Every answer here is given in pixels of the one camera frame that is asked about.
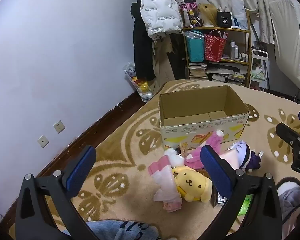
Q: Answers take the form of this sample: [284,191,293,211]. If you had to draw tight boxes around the yellow dog plush toy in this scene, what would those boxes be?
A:
[174,166,213,202]

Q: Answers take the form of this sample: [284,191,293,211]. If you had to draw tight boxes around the clear plastic bag of toys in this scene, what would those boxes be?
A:
[124,61,154,103]

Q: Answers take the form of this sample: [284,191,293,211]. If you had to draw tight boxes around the white bedding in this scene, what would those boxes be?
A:
[269,0,300,96]

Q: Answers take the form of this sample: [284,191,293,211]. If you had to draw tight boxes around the purple printed bag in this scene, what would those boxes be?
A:
[179,0,203,28]

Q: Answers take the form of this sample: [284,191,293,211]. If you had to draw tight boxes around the dark hanging garment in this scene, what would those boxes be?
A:
[169,32,188,80]

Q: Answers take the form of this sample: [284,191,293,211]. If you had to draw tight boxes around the teal bag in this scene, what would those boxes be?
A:
[185,31,205,63]

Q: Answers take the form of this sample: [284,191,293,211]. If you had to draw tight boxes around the black hanging coat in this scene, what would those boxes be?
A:
[130,0,157,82]

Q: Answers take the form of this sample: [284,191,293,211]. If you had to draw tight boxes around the messy pile of magazines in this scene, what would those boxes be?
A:
[206,65,247,87]

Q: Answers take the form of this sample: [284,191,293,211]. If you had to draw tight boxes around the red patterned gift bag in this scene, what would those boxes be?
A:
[204,29,228,62]

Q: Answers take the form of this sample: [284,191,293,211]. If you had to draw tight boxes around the black square box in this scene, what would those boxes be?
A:
[216,11,233,28]

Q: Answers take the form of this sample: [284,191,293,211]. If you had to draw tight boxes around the printed cardboard box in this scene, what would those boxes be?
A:
[159,85,251,153]

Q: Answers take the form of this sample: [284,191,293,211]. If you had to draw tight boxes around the blue printed fleece clothing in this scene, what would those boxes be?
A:
[86,219,161,240]

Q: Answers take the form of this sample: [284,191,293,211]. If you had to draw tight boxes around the white wall socket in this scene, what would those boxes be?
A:
[52,120,66,134]
[37,135,50,149]

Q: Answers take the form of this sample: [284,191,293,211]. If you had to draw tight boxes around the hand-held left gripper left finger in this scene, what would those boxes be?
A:
[15,145,100,240]

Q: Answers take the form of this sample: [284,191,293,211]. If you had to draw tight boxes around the beige hanging trousers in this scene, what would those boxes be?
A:
[151,34,177,91]

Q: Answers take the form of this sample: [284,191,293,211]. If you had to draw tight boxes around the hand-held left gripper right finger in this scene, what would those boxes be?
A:
[200,145,283,240]

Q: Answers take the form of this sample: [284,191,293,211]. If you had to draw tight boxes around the small dark box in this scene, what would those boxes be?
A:
[211,187,227,208]

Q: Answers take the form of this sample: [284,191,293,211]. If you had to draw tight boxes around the white puffer jacket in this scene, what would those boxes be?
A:
[140,0,183,40]

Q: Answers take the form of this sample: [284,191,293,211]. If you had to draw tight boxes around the white plastic bag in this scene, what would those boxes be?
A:
[231,0,248,29]

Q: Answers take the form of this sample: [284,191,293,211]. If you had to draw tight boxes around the row of cosmetic bottles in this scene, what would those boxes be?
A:
[230,40,249,62]

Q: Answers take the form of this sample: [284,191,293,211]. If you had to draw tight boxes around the pink bunny plush toy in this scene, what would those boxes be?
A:
[184,130,240,171]

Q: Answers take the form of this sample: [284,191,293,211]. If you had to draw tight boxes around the pink dress plush doll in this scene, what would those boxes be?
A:
[147,155,183,213]

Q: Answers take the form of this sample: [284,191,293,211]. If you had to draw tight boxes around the grey fleece clothing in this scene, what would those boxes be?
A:
[276,177,300,207]

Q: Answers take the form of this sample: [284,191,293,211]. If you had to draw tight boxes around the neat stack of books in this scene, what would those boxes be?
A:
[189,62,207,80]

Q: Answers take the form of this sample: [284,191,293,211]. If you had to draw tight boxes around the blonde wig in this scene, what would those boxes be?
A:
[197,3,219,28]

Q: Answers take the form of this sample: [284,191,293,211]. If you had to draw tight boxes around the green tissue pack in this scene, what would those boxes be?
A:
[241,194,254,215]

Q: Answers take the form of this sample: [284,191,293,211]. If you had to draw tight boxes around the wooden shelf rack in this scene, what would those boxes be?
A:
[182,10,252,88]

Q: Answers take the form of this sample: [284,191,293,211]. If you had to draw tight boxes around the purple plush doll pale hair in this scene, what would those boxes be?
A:
[227,140,264,173]

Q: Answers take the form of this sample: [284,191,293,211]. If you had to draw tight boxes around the white trolley cart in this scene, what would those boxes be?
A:
[249,49,270,92]

